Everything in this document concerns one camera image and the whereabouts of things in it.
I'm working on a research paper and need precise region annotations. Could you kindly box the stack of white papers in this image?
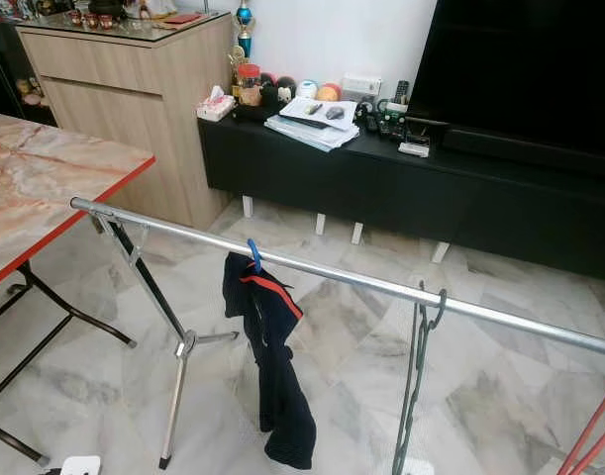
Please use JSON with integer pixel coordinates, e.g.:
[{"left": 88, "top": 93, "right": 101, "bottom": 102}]
[{"left": 264, "top": 96, "right": 360, "bottom": 151}]

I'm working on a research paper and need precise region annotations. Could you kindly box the black television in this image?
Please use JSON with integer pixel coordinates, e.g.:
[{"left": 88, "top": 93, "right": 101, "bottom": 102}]
[{"left": 406, "top": 0, "right": 605, "bottom": 149}]

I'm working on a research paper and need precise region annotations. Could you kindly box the marble-print folding table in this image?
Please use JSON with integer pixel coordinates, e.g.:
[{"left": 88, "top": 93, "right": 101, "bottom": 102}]
[{"left": 0, "top": 111, "right": 156, "bottom": 466}]

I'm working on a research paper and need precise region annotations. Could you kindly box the light wooden cabinet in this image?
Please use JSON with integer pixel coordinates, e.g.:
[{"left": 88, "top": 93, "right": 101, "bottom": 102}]
[{"left": 17, "top": 12, "right": 237, "bottom": 231}]

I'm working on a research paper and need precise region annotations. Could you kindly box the navy shirt with red trim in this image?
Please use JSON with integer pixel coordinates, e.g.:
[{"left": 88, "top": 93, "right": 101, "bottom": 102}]
[{"left": 223, "top": 250, "right": 318, "bottom": 470}]

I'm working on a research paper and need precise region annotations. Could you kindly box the pink tissue box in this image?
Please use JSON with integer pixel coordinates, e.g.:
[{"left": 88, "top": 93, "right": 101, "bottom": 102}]
[{"left": 198, "top": 86, "right": 237, "bottom": 122}]

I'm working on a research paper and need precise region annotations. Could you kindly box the dark glass display cabinet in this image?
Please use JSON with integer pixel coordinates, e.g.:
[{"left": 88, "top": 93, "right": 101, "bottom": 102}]
[{"left": 0, "top": 0, "right": 55, "bottom": 125}]

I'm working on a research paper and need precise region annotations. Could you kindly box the black TV console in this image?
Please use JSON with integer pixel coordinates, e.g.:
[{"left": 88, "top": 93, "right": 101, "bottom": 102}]
[{"left": 198, "top": 117, "right": 605, "bottom": 283}]

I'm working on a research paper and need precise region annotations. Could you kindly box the dark teapot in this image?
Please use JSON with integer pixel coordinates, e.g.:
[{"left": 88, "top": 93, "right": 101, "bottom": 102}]
[{"left": 89, "top": 0, "right": 127, "bottom": 23}]

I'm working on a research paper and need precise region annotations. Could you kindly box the white power socket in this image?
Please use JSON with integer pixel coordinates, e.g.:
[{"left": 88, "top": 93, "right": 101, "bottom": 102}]
[{"left": 342, "top": 74, "right": 382, "bottom": 98}]

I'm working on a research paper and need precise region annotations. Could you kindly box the black plastic hanger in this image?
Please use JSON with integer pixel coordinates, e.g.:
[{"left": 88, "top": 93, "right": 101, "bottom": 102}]
[{"left": 391, "top": 282, "right": 449, "bottom": 475}]

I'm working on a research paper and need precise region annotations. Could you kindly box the blue plastic hanger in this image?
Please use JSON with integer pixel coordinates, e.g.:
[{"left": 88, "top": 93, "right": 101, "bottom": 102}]
[{"left": 247, "top": 237, "right": 263, "bottom": 273}]

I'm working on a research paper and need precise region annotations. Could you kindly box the red-lidded glass jar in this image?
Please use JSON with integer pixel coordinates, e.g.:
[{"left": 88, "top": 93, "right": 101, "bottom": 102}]
[{"left": 235, "top": 62, "right": 263, "bottom": 107}]

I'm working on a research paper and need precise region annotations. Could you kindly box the silver metal clothes rack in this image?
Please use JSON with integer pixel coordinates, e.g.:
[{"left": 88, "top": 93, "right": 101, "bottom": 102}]
[{"left": 70, "top": 196, "right": 605, "bottom": 470}]

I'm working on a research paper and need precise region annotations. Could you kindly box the blue and gold trophy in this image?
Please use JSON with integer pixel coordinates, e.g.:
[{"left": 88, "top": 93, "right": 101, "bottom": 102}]
[{"left": 233, "top": 0, "right": 255, "bottom": 58}]

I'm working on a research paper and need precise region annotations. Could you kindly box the black soundbar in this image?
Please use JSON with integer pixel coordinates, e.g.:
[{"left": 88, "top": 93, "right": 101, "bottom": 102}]
[{"left": 441, "top": 127, "right": 605, "bottom": 179}]

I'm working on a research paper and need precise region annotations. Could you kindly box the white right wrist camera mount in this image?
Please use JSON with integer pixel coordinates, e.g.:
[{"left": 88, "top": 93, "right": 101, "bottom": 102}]
[{"left": 403, "top": 458, "right": 437, "bottom": 475}]

